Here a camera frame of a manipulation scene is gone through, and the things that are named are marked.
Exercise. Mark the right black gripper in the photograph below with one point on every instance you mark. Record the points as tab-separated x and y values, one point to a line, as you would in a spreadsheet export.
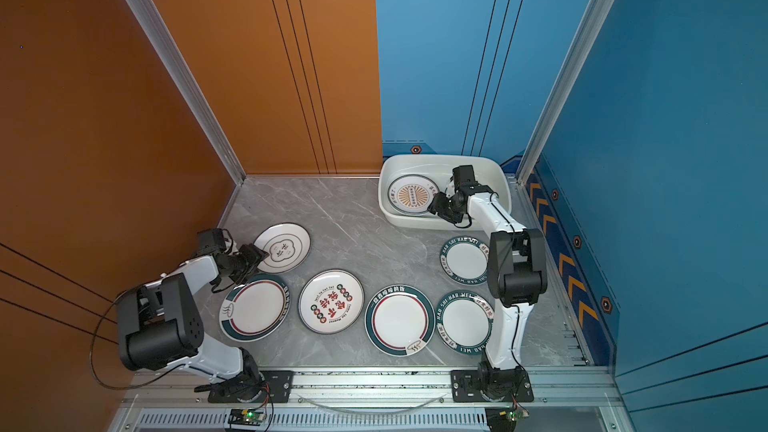
437	206

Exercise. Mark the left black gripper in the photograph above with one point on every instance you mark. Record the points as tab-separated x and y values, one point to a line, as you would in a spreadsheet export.
253	257

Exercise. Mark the orange sunburst plate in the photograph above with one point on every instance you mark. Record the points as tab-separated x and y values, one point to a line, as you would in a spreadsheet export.
412	194

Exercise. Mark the cloud pattern white plate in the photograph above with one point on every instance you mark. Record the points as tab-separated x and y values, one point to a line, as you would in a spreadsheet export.
287	246

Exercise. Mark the white plastic bin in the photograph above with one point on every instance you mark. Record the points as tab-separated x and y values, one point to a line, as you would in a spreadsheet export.
437	168

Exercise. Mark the green lettered plate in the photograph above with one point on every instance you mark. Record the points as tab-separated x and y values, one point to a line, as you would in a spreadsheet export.
464	259
464	321

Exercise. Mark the red character plate front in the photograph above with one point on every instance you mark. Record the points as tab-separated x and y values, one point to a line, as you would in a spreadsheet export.
331	301

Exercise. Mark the large green rim plate front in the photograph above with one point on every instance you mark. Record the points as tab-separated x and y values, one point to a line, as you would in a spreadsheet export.
400	320

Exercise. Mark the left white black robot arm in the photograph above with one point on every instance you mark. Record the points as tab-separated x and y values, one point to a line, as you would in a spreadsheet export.
160	327

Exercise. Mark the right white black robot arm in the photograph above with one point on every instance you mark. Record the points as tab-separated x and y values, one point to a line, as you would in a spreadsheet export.
516	278

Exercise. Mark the green red rim plate front-left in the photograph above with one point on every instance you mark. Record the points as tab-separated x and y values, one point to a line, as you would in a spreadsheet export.
254	310

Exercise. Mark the left green circuit board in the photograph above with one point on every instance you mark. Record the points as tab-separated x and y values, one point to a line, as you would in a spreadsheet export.
247	420

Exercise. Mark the right circuit board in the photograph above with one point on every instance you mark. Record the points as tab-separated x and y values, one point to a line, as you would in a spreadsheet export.
504	419

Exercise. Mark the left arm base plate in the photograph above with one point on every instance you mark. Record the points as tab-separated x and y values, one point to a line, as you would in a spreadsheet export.
272	386

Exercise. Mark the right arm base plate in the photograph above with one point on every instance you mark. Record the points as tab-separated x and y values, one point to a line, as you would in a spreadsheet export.
468	385

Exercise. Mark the aluminium front rail frame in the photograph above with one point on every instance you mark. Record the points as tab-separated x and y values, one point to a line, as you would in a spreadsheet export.
408	398

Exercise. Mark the right aluminium corner post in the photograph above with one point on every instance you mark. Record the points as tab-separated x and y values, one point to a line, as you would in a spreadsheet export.
583	41

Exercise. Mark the aluminium corner post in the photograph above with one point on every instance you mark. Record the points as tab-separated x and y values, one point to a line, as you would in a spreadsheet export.
583	41
164	45

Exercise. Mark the left aluminium corner post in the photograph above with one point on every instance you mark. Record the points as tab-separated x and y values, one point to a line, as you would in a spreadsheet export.
164	45

